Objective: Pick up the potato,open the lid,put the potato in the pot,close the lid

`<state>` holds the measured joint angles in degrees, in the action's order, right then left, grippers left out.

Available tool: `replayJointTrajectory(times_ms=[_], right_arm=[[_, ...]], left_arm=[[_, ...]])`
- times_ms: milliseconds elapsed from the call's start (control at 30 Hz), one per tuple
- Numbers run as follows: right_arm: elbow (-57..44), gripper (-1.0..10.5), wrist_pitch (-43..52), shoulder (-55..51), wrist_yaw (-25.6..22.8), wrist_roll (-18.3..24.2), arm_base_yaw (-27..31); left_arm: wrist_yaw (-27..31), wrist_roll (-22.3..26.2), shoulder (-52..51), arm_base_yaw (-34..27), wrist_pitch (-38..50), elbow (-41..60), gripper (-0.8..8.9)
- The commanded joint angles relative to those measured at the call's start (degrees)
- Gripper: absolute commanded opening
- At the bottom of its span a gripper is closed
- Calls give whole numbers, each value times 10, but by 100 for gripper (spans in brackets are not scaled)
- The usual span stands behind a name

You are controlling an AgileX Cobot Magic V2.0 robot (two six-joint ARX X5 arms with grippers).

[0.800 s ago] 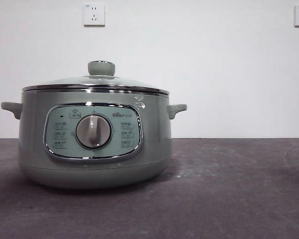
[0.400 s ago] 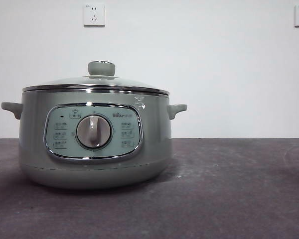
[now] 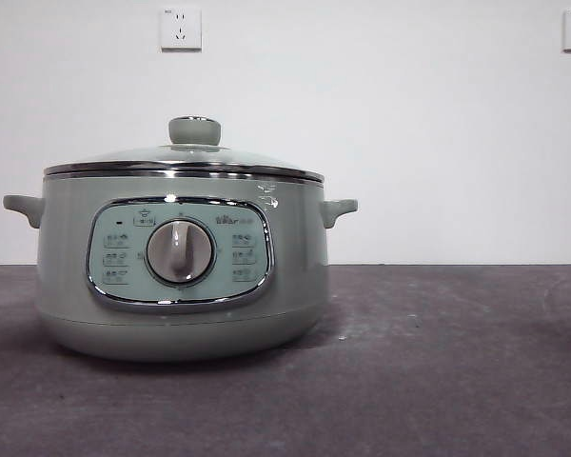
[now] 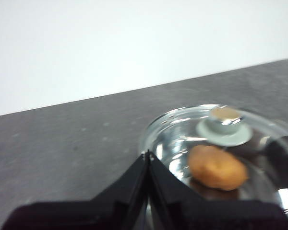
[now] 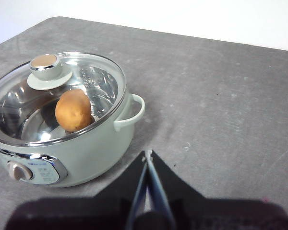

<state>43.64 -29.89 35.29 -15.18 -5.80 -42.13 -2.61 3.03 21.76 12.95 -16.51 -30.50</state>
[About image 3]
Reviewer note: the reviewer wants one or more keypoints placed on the pale green electric cooking pot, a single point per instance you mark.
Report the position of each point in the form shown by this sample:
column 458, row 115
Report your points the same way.
column 181, row 328

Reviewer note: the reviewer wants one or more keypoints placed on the glass lid with green knob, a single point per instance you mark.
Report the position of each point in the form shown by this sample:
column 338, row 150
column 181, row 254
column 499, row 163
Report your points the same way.
column 192, row 131

